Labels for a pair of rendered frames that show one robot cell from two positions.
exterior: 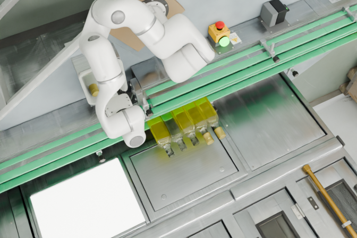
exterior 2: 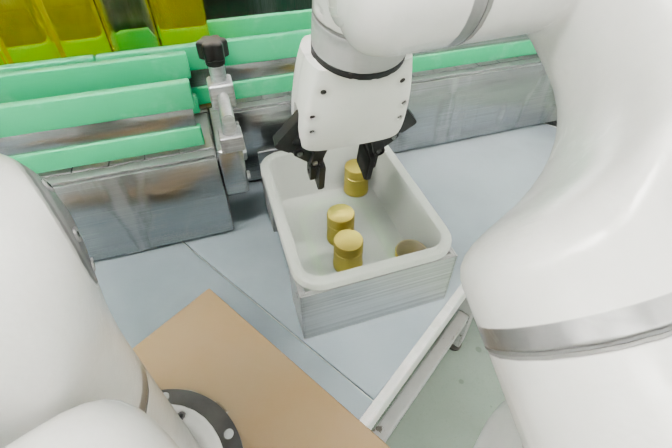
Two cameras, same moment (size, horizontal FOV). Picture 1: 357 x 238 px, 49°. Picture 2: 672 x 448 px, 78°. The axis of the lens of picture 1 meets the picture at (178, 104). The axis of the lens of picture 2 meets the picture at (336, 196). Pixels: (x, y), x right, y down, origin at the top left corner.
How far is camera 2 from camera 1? 114 cm
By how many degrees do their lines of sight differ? 30
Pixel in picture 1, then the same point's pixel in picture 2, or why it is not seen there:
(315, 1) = not seen: outside the picture
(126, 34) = (257, 380)
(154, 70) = (156, 207)
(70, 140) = (442, 52)
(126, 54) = (247, 275)
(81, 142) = not seen: hidden behind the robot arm
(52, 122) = (459, 113)
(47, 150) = (500, 44)
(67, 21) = not seen: hidden behind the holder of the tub
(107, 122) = not seen: outside the picture
